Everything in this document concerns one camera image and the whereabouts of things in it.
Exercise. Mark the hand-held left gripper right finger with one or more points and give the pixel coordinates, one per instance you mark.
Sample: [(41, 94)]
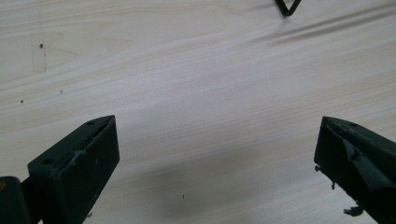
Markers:
[(358, 161)]

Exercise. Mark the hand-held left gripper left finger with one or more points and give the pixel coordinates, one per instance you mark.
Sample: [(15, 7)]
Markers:
[(77, 174)]

